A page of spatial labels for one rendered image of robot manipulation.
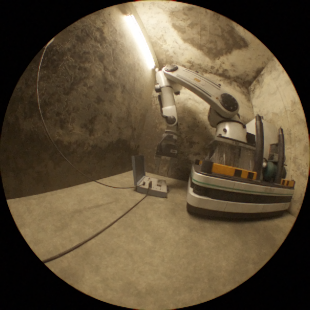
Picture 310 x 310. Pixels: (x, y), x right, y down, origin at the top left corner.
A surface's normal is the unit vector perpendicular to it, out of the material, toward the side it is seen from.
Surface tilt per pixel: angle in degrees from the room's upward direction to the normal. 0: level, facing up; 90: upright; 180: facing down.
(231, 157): 90
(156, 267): 0
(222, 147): 90
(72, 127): 90
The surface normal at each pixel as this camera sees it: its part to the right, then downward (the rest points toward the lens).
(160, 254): 0.19, -0.98
